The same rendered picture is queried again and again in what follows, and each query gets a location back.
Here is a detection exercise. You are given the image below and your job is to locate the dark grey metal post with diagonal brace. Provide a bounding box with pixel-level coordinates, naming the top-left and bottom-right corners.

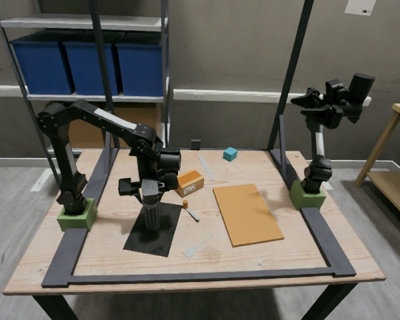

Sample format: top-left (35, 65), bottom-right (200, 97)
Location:
top-left (88, 0), bottom-right (314, 174)

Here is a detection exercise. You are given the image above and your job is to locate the brown cardboard box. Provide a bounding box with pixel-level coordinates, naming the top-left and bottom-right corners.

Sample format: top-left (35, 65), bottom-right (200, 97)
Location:
top-left (175, 169), bottom-right (205, 197)

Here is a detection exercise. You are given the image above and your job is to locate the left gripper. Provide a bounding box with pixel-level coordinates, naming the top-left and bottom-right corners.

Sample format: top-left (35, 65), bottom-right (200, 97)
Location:
top-left (290, 87), bottom-right (349, 129)

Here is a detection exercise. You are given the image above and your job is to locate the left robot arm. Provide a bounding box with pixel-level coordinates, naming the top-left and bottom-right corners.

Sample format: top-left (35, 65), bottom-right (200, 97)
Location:
top-left (300, 73), bottom-right (375, 193)

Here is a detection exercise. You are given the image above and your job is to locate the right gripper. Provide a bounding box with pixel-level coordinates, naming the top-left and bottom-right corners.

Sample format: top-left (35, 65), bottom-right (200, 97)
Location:
top-left (118, 167), bottom-right (179, 204)

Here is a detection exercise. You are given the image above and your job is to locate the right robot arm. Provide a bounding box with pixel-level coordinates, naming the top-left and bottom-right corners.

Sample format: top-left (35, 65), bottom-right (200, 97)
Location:
top-left (36, 99), bottom-right (181, 215)

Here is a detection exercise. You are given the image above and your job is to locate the teal box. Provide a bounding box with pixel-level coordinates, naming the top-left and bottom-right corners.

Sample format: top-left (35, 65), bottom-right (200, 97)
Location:
top-left (223, 147), bottom-right (237, 162)

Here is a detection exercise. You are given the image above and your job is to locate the wooden cutting board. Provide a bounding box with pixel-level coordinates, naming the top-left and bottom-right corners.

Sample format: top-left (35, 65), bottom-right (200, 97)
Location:
top-left (213, 183), bottom-right (285, 248)

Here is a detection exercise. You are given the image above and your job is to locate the black rectangular mat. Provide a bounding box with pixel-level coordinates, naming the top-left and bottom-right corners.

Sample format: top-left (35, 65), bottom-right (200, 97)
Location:
top-left (123, 202), bottom-right (182, 257)

